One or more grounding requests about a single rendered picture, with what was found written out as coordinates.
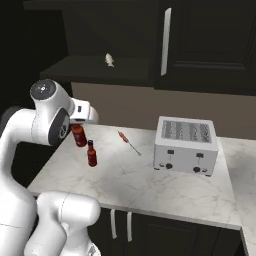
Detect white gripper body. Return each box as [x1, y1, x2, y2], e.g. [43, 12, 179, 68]
[70, 105, 100, 125]

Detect large red condiment bottle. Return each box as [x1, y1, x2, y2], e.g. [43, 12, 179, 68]
[71, 123, 89, 148]

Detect small red condiment bottle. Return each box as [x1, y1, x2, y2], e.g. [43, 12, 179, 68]
[86, 139, 99, 168]

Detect dark base cabinet door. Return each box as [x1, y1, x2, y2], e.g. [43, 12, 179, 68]
[87, 207, 123, 256]
[121, 211, 215, 256]

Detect meat skewer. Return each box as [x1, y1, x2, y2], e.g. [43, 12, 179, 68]
[116, 130, 143, 157]

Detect white fish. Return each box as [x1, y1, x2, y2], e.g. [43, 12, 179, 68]
[104, 52, 116, 69]

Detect white toaster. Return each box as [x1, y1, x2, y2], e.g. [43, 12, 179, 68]
[152, 115, 220, 178]

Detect dark open wall cabinet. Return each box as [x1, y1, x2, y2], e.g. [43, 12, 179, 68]
[23, 0, 158, 89]

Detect long white cabinet handle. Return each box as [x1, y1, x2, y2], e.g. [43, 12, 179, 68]
[160, 7, 173, 77]

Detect short white cabinet handle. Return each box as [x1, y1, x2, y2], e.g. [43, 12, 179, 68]
[125, 210, 134, 243]
[109, 208, 118, 240]

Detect dark wall cabinet door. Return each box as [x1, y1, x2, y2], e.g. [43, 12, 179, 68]
[155, 0, 256, 97]

